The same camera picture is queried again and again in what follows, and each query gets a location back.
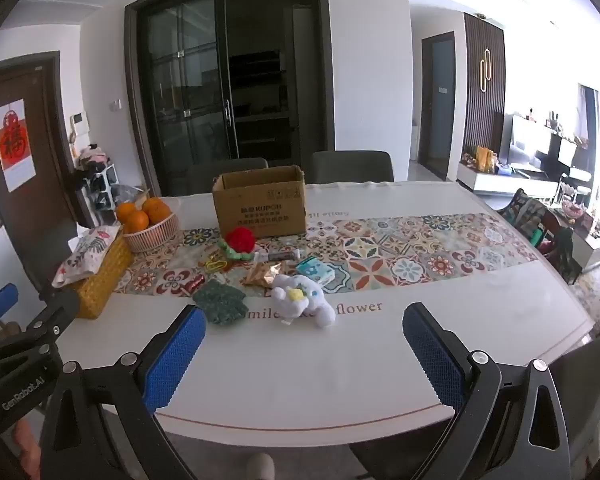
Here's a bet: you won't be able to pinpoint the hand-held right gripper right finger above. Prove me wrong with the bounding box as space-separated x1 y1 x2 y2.
401 302 578 480

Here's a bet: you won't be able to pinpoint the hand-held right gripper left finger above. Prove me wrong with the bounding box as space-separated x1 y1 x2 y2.
40 304 208 480

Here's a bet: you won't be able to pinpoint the dark green plush toy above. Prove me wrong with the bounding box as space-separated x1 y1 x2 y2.
192 279 248 323

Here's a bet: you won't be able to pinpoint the white plush toy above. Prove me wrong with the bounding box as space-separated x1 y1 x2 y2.
270 274 337 330

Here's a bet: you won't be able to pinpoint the blue tissue packet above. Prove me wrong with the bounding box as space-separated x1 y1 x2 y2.
295 256 337 283

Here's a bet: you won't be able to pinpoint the brown cardboard box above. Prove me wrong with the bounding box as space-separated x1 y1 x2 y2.
211 165 308 238

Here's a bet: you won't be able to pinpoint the person's left hand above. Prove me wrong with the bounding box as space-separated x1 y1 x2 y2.
10 417 43 466

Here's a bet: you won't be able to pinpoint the yellow woven tissue box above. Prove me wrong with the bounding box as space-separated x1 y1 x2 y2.
67 237 133 320

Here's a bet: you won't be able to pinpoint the floral fabric cover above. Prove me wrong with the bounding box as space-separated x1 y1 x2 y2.
51 224 122 289

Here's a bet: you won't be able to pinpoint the white slatted fruit basket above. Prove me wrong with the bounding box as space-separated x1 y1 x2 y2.
121 212 181 254

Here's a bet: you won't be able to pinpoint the gold foil wrapper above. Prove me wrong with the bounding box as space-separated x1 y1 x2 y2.
242 262 281 288

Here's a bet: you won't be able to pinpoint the pile of oranges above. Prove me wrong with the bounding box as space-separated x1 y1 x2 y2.
115 197 173 235

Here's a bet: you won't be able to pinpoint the white shoe rack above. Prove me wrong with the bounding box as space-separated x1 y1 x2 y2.
75 160 118 228

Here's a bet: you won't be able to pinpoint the red plush toy green leaves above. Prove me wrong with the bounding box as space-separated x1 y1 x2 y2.
217 226 257 263

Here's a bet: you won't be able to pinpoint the grey plastic bag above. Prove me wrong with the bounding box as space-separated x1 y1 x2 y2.
111 183 148 208

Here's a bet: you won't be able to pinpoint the brown entrance door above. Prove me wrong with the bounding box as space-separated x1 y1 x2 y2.
0 52 88 241

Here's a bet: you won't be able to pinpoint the small grey tube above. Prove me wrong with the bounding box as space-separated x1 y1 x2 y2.
254 250 302 263

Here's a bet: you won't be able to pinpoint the pile of clothes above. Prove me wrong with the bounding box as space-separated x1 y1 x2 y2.
77 145 112 171

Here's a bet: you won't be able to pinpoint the dark grey dining chair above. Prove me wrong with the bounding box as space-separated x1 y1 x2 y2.
545 332 600 461
187 157 270 196
310 150 395 185

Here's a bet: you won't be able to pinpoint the red and white door poster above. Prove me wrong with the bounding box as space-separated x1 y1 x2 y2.
0 99 37 193

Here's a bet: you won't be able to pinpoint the chair with patterned cushion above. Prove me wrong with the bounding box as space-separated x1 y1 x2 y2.
497 187 551 251

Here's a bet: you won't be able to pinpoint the white television cabinet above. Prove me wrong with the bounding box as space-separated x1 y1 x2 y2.
456 160 561 201

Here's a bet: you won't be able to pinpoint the yellow gift bags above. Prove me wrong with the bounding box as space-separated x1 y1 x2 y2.
472 145 501 173

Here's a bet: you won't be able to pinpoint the flat screen television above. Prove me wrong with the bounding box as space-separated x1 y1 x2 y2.
510 114 593 171

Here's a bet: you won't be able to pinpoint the dark framed interior door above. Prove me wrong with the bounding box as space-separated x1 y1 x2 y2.
420 31 458 181

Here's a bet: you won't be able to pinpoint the dark glass sliding door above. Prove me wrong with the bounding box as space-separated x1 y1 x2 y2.
125 0 336 196

